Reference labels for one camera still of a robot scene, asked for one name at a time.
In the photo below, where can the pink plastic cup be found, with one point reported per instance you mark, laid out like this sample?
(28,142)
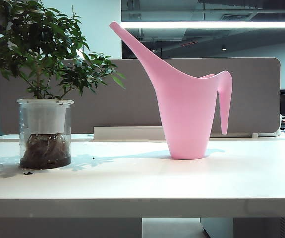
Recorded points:
(187,119)

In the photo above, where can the white inner plant pot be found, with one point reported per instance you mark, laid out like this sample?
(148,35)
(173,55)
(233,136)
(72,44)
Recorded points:
(44,119)

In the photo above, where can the green leafy plant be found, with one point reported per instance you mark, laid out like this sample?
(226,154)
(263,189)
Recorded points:
(40,47)

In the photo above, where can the grey-brown desk partition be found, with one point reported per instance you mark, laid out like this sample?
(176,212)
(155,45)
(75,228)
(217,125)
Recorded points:
(132,99)

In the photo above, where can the red ceiling sign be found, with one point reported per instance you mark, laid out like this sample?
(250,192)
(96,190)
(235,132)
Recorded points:
(189,43)

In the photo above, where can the black ceiling spot lamp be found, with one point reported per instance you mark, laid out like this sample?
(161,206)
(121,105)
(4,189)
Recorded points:
(223,47)

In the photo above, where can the long ceiling light strip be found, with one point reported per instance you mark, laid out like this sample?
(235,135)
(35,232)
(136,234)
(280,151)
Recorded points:
(206,24)

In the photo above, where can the clear glass outer pot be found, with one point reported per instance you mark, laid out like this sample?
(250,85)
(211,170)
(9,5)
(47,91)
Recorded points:
(23,138)

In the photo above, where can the dark soil crumbs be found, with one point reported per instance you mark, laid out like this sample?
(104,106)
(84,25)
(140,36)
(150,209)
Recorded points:
(28,173)

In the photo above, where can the white partition foot bracket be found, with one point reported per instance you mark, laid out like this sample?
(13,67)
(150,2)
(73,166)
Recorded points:
(255,135)

